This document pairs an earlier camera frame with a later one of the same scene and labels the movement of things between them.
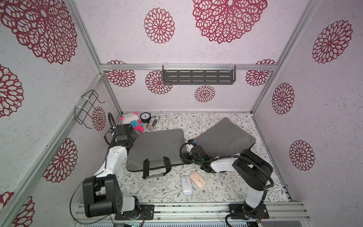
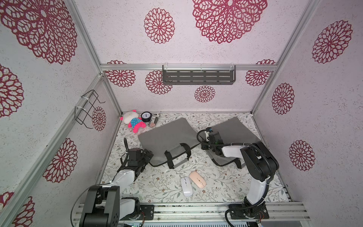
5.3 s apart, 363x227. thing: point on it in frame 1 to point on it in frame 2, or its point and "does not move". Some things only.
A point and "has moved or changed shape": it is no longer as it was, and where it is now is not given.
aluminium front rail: x=197 y=213 does not move
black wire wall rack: x=83 y=114 does not move
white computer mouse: x=187 y=185 does not move
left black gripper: x=133 y=134 to x=147 y=158
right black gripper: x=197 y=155 to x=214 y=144
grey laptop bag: x=154 y=152 has moved or changed shape
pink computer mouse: x=198 y=178 does not move
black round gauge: x=145 y=117 does not move
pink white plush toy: x=133 y=119 does not move
